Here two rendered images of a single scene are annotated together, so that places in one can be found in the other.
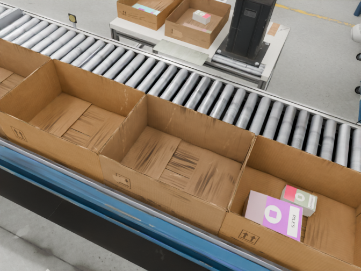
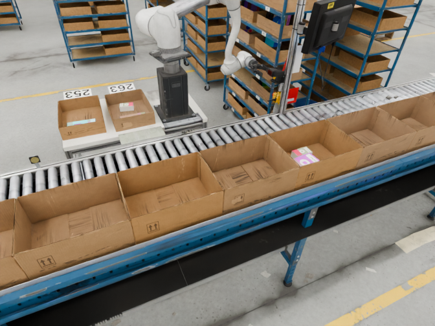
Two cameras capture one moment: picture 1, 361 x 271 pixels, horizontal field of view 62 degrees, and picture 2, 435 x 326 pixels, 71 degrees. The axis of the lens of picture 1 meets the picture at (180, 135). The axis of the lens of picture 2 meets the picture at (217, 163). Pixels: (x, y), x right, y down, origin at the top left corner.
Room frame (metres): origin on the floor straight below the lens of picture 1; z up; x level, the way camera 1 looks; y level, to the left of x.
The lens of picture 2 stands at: (-0.13, 0.88, 1.95)
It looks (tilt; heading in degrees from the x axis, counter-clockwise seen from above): 40 degrees down; 315
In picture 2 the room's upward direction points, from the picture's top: 2 degrees clockwise
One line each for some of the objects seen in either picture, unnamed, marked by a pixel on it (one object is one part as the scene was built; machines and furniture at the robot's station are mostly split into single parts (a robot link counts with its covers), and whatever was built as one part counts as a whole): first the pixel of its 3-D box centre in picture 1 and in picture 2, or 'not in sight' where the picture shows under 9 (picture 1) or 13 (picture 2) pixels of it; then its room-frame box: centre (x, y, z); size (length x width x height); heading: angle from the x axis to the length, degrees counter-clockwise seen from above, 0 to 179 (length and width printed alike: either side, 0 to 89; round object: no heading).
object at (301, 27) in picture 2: not in sight; (320, 24); (0.90, -1.02, 1.40); 0.28 x 0.11 x 0.11; 71
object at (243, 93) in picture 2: not in sight; (248, 85); (1.97, -1.65, 0.39); 0.40 x 0.30 x 0.10; 162
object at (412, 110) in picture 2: not in sight; (412, 123); (0.18, -1.11, 0.96); 0.39 x 0.29 x 0.17; 71
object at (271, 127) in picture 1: (267, 137); (244, 147); (0.91, -0.39, 0.72); 0.52 x 0.05 x 0.05; 161
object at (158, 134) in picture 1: (179, 159); (246, 172); (0.56, -0.01, 0.96); 0.39 x 0.29 x 0.17; 71
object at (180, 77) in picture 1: (164, 99); (169, 167); (1.08, 0.10, 0.72); 0.52 x 0.05 x 0.05; 161
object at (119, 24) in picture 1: (202, 27); (132, 113); (1.76, -0.06, 0.74); 1.00 x 0.58 x 0.03; 70
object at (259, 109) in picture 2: not in sight; (269, 105); (1.51, -1.49, 0.39); 0.40 x 0.30 x 0.10; 161
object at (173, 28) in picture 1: (199, 19); (129, 108); (1.73, -0.03, 0.80); 0.38 x 0.28 x 0.10; 161
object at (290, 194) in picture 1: (297, 200); (301, 154); (0.50, -0.40, 0.91); 0.10 x 0.06 x 0.05; 71
